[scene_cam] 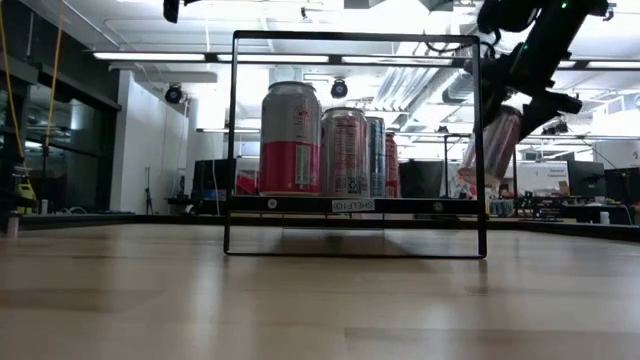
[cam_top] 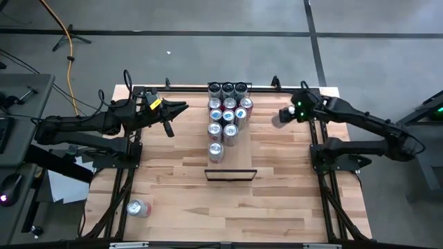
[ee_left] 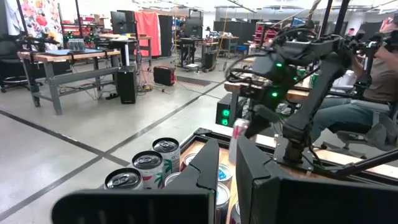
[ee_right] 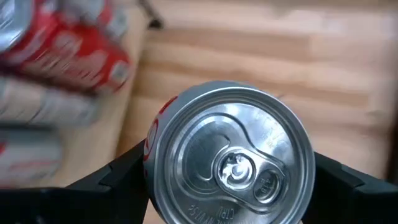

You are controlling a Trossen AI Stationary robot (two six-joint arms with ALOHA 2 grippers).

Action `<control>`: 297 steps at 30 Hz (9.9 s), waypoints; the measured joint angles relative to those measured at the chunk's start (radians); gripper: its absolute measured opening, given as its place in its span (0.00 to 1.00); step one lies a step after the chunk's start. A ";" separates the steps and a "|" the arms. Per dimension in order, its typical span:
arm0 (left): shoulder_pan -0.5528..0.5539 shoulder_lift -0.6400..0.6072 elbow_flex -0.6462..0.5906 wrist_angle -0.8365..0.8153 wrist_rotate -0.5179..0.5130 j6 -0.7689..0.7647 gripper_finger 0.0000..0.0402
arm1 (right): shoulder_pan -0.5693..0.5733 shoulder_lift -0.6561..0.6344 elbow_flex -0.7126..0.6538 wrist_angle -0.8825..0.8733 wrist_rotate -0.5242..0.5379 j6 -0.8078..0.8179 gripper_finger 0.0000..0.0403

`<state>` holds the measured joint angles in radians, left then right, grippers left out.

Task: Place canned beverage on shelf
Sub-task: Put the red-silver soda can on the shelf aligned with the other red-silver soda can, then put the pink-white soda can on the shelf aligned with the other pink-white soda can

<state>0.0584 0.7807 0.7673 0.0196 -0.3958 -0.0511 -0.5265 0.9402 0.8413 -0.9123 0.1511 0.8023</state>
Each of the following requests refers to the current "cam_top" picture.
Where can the grey side desk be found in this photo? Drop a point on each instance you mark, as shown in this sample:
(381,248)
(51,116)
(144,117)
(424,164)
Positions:
(31,90)

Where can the wooden shelf with black frame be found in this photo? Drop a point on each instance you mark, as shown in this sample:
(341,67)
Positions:
(239,155)

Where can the black knob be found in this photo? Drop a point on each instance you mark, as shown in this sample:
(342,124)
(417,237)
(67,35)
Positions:
(35,230)

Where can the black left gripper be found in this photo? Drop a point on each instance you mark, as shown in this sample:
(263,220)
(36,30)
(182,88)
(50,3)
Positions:
(149,115)

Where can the black computer mouse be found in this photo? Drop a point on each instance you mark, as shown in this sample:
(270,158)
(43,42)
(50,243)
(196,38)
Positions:
(10,188)

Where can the black keyboard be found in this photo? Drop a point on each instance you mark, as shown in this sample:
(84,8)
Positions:
(5,133)

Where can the grey neighbouring workstation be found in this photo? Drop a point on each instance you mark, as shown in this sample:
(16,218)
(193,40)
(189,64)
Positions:
(418,138)

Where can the black clamp tool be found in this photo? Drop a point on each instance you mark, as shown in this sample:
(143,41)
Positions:
(20,97)

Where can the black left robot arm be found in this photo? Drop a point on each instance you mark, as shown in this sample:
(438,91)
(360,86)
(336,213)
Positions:
(69,126)

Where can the black tripod base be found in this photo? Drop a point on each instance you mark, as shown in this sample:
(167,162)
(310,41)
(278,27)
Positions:
(71,36)

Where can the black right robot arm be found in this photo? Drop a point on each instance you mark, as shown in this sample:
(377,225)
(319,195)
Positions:
(363,119)

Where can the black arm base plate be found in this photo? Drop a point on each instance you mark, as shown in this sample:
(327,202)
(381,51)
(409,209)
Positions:
(341,160)
(117,160)

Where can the yellow tag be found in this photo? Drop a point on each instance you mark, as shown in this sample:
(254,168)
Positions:
(155,103)

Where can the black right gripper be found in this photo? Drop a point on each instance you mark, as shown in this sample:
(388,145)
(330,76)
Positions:
(308,103)

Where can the white paper sheets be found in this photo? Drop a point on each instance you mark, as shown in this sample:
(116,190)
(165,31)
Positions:
(69,183)

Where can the black table frame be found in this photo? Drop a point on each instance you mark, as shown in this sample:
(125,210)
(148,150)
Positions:
(325,200)

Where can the silver mounting bracket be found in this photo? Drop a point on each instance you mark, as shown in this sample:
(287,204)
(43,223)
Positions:
(322,246)
(128,245)

